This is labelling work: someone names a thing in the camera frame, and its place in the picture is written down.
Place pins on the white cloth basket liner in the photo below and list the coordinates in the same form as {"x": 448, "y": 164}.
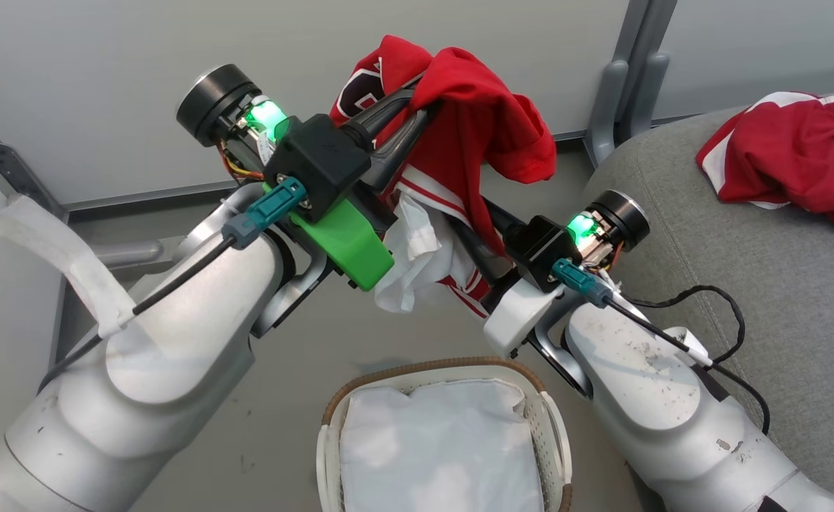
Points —
{"x": 438, "y": 448}

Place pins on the grey fabric sofa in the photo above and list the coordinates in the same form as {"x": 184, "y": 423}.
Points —
{"x": 800, "y": 299}

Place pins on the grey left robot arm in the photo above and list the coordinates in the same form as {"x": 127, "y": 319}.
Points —
{"x": 175, "y": 370}

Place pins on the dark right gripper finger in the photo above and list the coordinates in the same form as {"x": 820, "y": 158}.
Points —
{"x": 484, "y": 259}
{"x": 505, "y": 220}

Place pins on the grey tall partition post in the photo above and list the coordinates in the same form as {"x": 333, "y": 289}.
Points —
{"x": 640, "y": 50}

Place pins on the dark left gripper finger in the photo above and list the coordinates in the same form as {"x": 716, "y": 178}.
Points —
{"x": 388, "y": 112}
{"x": 395, "y": 153}

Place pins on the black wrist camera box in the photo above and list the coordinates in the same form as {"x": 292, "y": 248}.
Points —
{"x": 317, "y": 163}
{"x": 537, "y": 249}

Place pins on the grey upright partition foot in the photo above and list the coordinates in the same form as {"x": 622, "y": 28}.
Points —
{"x": 605, "y": 121}

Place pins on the translucent white tape strip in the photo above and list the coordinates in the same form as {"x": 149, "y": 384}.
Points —
{"x": 54, "y": 249}

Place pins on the white laundry basket brown rim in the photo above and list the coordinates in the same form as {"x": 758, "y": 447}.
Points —
{"x": 416, "y": 368}

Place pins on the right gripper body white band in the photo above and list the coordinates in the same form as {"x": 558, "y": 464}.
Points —
{"x": 516, "y": 320}

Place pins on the red shorts white trim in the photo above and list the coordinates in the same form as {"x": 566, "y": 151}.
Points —
{"x": 800, "y": 156}

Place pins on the grey slanted partition post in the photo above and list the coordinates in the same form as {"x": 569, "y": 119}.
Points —
{"x": 4, "y": 160}

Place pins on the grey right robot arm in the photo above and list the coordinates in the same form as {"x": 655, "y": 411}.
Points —
{"x": 658, "y": 405}

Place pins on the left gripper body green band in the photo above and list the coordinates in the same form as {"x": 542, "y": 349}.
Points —
{"x": 349, "y": 245}

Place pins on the grey curved partition foot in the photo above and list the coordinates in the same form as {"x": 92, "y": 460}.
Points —
{"x": 129, "y": 252}

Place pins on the red white striped jersey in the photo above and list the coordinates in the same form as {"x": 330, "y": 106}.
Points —
{"x": 473, "y": 121}

